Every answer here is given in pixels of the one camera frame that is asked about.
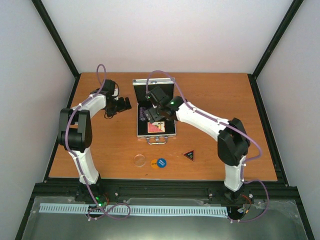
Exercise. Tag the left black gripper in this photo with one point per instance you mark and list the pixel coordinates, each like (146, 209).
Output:
(122, 107)

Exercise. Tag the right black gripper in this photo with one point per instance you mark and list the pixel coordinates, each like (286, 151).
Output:
(155, 116)

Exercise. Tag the chip stack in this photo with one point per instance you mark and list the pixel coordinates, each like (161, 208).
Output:
(142, 116)

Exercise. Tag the red playing card deck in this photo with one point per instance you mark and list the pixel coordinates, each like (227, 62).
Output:
(156, 127)

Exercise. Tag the aluminium poker case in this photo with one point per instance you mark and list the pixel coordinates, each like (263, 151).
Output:
(140, 86)

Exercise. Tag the clear round tube lid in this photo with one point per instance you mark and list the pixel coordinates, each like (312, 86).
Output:
(139, 160)

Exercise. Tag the orange round button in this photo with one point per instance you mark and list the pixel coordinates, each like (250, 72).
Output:
(153, 164)

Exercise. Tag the blue small blind button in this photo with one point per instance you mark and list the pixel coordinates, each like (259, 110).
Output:
(161, 163)

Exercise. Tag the black triangular dealer button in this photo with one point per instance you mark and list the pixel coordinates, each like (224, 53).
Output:
(190, 155)

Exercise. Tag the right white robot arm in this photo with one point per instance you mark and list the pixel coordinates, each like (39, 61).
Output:
(232, 144)

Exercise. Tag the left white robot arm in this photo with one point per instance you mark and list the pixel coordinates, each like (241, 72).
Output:
(75, 128)

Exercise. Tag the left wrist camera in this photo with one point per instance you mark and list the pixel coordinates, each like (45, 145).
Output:
(116, 93)

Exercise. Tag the light blue cable duct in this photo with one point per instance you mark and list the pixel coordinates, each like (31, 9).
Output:
(136, 210)

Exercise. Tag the black aluminium frame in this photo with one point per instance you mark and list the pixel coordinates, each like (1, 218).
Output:
(161, 189)

